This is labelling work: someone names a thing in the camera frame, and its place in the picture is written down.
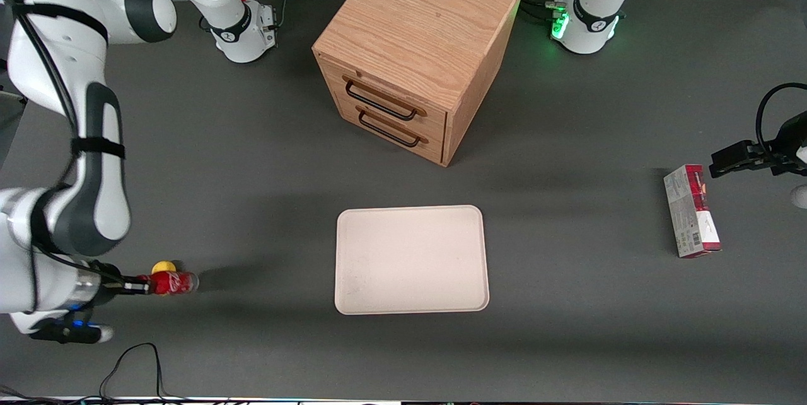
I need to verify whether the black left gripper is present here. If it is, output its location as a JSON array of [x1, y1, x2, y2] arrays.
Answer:
[[709, 111, 807, 179]]

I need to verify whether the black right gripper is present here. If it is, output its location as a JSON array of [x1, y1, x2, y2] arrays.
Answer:
[[81, 259, 153, 308]]

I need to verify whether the red coke bottle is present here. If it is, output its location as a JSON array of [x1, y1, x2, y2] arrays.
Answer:
[[137, 271, 200, 297]]

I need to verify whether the beige rectangular tray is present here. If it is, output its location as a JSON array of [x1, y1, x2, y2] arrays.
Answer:
[[334, 205, 491, 316]]

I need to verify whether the red and grey carton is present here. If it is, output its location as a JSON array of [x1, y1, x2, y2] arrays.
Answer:
[[663, 164, 723, 259]]

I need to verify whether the wooden two-drawer cabinet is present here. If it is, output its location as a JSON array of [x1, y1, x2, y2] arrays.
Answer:
[[312, 0, 523, 168]]

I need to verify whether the black left wrist cable loop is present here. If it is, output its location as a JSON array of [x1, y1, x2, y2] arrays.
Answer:
[[755, 82, 807, 155]]

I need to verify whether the thin black table cable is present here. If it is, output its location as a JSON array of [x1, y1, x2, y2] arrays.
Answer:
[[0, 343, 196, 405]]

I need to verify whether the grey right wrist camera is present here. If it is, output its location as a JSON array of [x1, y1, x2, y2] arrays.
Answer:
[[28, 320, 115, 344]]

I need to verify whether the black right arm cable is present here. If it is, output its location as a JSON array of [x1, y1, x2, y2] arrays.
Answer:
[[0, 0, 202, 286]]

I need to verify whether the black drawer handle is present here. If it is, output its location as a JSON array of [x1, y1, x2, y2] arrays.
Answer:
[[342, 75, 427, 122], [356, 105, 429, 148]]

